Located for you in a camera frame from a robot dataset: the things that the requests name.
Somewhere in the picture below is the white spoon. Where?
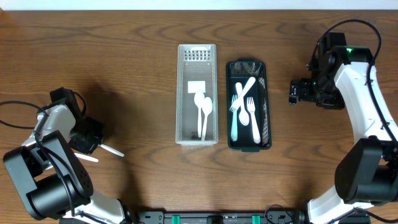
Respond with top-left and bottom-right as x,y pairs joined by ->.
75,152 -> 99,162
99,144 -> 124,157
235,82 -> 249,126
194,91 -> 205,138

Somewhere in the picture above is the white fork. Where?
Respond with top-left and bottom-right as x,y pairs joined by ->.
229,77 -> 256,112
246,97 -> 261,144

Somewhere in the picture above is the pale green plastic fork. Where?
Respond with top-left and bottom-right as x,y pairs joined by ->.
230,110 -> 238,142

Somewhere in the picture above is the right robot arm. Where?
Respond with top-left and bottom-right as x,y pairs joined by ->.
289,32 -> 397,223

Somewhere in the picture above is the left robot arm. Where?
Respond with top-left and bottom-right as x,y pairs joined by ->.
3,87 -> 137,223

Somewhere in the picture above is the black plastic basket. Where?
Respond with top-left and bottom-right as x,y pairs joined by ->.
226,58 -> 272,152

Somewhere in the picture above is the white label in basket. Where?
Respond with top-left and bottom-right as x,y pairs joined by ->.
187,81 -> 206,93

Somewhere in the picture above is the clear plastic basket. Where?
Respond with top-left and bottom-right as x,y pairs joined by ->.
175,44 -> 218,146

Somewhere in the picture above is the left black cable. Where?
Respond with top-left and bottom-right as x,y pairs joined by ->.
0,100 -> 106,224

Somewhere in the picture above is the black cable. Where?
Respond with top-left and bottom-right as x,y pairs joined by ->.
310,19 -> 398,144
0,100 -> 106,224

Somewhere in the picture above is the right black cable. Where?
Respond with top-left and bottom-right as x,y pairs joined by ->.
310,19 -> 398,144

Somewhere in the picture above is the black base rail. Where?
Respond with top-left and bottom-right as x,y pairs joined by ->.
58,205 -> 371,224

